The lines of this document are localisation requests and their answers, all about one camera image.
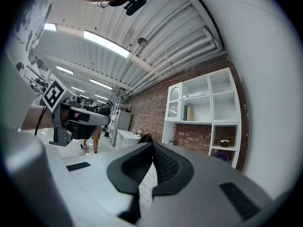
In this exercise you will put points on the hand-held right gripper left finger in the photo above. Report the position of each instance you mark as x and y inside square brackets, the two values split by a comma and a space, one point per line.
[94, 188]

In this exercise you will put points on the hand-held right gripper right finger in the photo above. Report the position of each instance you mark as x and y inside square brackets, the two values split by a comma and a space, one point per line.
[196, 197]

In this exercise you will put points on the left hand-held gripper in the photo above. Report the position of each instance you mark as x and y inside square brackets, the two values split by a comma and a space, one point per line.
[53, 96]

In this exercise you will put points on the person's left forearm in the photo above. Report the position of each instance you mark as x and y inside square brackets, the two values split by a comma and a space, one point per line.
[35, 117]

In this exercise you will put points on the person's left hand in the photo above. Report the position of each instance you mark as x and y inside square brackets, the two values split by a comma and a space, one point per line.
[65, 116]

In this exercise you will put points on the white open rack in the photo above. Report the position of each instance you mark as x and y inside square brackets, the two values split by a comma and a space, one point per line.
[113, 117]

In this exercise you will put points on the grey metal cabinet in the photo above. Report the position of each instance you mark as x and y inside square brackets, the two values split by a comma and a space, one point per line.
[124, 120]

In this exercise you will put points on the white low cabinet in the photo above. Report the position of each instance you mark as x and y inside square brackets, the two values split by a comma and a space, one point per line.
[125, 138]

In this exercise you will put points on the long ceiling light panel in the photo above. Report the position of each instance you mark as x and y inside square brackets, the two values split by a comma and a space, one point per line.
[50, 27]
[101, 84]
[106, 43]
[64, 70]

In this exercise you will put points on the small flower bouquet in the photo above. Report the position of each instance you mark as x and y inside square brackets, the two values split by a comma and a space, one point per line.
[138, 133]

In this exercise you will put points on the purple basket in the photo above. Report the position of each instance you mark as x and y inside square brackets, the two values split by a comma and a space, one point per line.
[222, 157]

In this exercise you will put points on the white drawer cabinet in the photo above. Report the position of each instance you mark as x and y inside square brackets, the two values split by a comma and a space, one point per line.
[148, 188]

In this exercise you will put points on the black backpack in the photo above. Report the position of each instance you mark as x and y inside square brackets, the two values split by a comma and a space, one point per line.
[145, 138]

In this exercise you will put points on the dark bowl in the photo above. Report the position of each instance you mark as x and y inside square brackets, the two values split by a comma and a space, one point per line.
[224, 143]

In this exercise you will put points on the white shelving unit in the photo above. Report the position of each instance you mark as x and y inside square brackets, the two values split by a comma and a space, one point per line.
[223, 122]

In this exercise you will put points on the beige book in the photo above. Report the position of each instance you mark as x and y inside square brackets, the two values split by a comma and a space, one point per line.
[190, 114]

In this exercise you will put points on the green book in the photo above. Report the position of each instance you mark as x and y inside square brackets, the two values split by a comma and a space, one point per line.
[185, 113]

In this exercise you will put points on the round ceiling lamp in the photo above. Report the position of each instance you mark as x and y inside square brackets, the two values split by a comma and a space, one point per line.
[142, 41]

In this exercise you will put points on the flat white box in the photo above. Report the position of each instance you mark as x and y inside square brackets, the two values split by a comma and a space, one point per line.
[193, 95]

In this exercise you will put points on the white ceiling pipes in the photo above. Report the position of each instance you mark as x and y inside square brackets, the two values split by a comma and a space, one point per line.
[180, 55]

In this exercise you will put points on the white printed shirt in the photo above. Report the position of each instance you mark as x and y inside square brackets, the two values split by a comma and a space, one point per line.
[30, 15]

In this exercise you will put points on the black head camera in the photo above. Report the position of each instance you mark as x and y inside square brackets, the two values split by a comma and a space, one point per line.
[136, 5]

